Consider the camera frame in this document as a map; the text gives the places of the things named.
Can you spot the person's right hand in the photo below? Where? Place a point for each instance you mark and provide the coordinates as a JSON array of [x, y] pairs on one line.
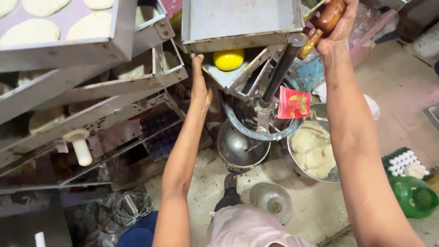
[[344, 27]]

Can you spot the person's left hand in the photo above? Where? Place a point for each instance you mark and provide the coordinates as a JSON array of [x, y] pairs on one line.
[[200, 92]]

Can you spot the person's left fingers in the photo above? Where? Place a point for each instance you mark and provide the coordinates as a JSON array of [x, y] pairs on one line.
[[198, 70]]

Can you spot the person's right fingers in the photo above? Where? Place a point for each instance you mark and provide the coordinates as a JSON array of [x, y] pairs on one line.
[[315, 36]]

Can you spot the grey metal baking tray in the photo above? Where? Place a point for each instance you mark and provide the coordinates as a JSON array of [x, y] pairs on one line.
[[68, 55], [103, 116], [168, 77], [151, 32]]

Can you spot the yellow ball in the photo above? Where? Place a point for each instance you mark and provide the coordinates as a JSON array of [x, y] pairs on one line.
[[228, 59]]

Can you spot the blue painted metal panel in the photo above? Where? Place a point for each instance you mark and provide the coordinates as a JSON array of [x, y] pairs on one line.
[[310, 73]]

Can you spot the grey metal chute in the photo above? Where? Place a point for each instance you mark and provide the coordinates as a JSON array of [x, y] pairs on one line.
[[236, 77]]

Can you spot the black metal lever bar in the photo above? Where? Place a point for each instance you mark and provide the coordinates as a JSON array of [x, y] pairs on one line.
[[279, 72]]

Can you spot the pink plastic sheet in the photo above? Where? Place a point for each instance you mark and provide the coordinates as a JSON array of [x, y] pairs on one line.
[[367, 31]]

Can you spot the grey metal machine tray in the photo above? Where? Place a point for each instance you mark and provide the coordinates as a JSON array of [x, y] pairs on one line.
[[240, 19]]

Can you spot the red packet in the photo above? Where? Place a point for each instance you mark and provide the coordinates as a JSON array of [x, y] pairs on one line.
[[291, 103]]

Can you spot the empty steel bowl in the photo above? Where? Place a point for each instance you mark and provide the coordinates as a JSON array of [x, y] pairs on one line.
[[236, 147]]

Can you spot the dark box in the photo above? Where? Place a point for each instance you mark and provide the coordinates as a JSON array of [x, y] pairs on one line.
[[416, 15]]

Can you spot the pale dough lump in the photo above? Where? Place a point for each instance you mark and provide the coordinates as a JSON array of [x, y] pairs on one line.
[[313, 151]]

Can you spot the steel bowl holding dough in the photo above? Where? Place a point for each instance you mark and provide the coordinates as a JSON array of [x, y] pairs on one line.
[[291, 161]]

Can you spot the person's dark shoe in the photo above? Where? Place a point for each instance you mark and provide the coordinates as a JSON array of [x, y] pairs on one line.
[[229, 194]]

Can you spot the white plastic pestle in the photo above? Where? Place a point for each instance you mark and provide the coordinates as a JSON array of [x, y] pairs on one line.
[[81, 151]]

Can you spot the clear glass jar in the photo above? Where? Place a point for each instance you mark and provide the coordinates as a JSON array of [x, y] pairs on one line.
[[271, 202]]

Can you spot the tray of white eggs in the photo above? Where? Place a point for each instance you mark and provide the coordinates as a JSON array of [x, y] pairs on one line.
[[403, 161]]

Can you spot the person's pink garment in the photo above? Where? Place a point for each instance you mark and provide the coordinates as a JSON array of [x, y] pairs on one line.
[[250, 228]]

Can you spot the blue cloth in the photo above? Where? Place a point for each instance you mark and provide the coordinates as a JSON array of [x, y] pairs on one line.
[[139, 233]]

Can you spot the green plastic bottle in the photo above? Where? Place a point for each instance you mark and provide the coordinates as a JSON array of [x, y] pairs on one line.
[[411, 197]]

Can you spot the white tube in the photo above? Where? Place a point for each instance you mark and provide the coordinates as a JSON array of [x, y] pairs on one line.
[[40, 240]]

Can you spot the rusty metal rack frame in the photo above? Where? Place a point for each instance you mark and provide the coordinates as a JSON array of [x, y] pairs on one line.
[[103, 161]]

